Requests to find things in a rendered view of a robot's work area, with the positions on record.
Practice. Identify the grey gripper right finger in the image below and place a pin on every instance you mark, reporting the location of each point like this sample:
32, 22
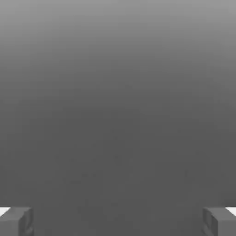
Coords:
221, 221

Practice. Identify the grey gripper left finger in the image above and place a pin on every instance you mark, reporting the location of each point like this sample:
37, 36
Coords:
14, 221

